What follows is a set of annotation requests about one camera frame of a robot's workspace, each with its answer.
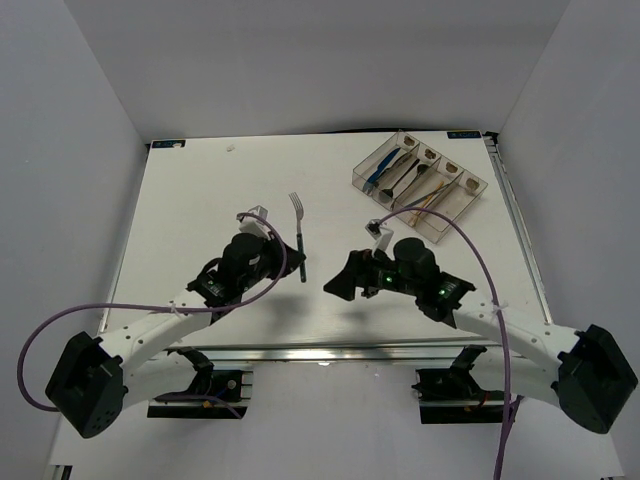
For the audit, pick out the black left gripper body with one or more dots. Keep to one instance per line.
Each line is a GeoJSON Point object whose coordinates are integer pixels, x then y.
{"type": "Point", "coordinates": [269, 264]}

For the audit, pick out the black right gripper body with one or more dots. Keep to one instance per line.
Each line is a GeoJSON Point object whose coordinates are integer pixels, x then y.
{"type": "Point", "coordinates": [379, 273]}

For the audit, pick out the green handled fork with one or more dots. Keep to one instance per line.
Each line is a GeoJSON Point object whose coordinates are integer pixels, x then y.
{"type": "Point", "coordinates": [299, 213]}

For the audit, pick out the black spoon long handle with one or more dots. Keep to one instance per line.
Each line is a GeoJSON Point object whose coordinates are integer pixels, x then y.
{"type": "Point", "coordinates": [388, 194]}

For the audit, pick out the orange chopstick crosswise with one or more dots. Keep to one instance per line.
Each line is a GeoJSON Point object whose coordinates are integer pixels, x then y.
{"type": "Point", "coordinates": [435, 200]}

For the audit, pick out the black steak knife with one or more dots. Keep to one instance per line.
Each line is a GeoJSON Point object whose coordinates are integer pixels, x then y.
{"type": "Point", "coordinates": [396, 164]}

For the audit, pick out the blue knife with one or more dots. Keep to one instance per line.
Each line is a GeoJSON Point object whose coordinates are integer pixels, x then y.
{"type": "Point", "coordinates": [382, 165]}

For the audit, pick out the orange chopstick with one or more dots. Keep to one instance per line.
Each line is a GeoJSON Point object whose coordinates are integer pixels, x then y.
{"type": "Point", "coordinates": [415, 216]}

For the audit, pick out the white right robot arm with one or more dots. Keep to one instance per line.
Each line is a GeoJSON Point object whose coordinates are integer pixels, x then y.
{"type": "Point", "coordinates": [583, 373]}

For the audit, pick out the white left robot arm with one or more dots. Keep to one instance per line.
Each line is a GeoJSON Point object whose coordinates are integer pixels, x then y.
{"type": "Point", "coordinates": [97, 378]}

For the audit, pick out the smoky clear divided organizer tray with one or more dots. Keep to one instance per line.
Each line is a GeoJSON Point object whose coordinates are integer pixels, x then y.
{"type": "Point", "coordinates": [466, 189]}

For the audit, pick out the left blue corner marker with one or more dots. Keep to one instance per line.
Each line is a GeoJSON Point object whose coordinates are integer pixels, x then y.
{"type": "Point", "coordinates": [168, 144]}

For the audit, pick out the blue corner marker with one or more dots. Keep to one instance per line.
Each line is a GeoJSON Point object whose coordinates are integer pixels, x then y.
{"type": "Point", "coordinates": [168, 144]}
{"type": "Point", "coordinates": [463, 134]}

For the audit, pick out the right blue corner marker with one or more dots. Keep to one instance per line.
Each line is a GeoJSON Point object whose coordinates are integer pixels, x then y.
{"type": "Point", "coordinates": [463, 134]}

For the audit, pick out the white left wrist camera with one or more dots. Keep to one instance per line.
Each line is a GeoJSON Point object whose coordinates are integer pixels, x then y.
{"type": "Point", "coordinates": [252, 222]}

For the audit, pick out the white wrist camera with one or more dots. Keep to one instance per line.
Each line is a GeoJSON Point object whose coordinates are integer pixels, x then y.
{"type": "Point", "coordinates": [381, 234]}
{"type": "Point", "coordinates": [252, 222]}

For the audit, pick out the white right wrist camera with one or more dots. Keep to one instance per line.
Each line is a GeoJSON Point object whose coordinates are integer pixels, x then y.
{"type": "Point", "coordinates": [381, 234]}

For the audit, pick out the aluminium table edge rail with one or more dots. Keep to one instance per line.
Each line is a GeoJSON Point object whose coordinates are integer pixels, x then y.
{"type": "Point", "coordinates": [325, 352]}

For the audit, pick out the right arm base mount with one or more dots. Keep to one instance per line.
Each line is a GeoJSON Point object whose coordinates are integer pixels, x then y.
{"type": "Point", "coordinates": [450, 396]}

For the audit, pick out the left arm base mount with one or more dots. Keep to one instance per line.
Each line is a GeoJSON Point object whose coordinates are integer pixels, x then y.
{"type": "Point", "coordinates": [214, 393]}

